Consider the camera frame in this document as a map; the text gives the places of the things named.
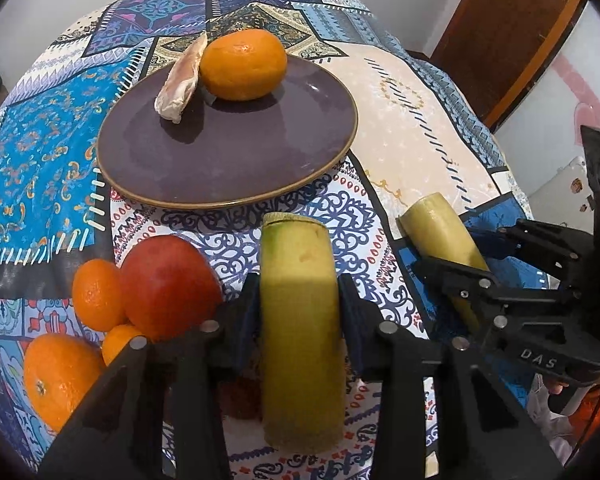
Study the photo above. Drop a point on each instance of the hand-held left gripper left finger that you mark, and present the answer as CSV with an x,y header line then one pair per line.
x,y
243,321

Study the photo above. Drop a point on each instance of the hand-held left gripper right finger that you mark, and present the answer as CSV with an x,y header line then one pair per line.
x,y
353,327

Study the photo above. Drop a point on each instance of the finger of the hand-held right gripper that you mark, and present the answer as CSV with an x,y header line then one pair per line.
x,y
555,245
472,287

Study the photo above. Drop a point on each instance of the yellow-green banana piece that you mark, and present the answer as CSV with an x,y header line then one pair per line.
x,y
300,310

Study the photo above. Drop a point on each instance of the white case with stickers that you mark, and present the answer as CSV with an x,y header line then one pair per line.
x,y
560,195

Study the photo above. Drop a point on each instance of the dark red fruit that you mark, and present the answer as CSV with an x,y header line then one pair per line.
x,y
240,400

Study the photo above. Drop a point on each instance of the red apple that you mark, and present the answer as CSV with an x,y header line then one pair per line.
x,y
167,285

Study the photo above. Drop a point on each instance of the small orange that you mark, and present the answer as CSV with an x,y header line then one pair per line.
x,y
98,295
119,342

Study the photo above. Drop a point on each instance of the purple ceramic plate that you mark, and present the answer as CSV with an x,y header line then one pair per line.
x,y
220,155

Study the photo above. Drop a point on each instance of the large orange with green stem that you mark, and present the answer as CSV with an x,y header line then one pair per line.
x,y
60,380

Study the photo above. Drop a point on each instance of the brown wooden door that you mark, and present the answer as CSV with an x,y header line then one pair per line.
x,y
510,35

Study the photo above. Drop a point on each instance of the large orange with dimpled top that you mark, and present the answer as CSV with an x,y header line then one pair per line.
x,y
244,64

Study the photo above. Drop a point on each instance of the blue patterned tablecloth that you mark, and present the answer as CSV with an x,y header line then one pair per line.
x,y
45,150

